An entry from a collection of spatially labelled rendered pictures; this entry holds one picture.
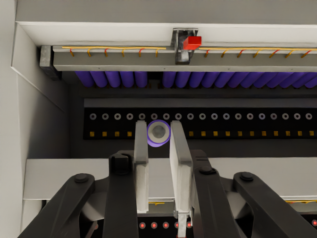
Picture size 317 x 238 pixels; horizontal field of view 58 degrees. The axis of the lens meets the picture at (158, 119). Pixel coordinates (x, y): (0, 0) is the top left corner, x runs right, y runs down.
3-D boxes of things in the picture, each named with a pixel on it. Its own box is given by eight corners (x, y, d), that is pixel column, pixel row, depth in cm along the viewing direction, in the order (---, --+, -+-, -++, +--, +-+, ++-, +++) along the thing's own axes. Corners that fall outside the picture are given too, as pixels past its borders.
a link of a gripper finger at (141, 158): (148, 214, 15) (134, 214, 15) (145, 157, 22) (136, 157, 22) (148, 162, 14) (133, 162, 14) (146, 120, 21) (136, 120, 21)
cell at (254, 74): (239, 77, 45) (254, 59, 39) (250, 77, 45) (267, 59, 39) (240, 88, 45) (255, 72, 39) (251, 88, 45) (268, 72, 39)
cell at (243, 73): (226, 76, 45) (239, 59, 39) (237, 77, 45) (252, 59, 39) (227, 88, 45) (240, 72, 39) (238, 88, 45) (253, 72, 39)
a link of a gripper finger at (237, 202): (196, 193, 13) (262, 193, 13) (185, 148, 18) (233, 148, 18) (195, 221, 13) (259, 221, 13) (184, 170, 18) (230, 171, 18)
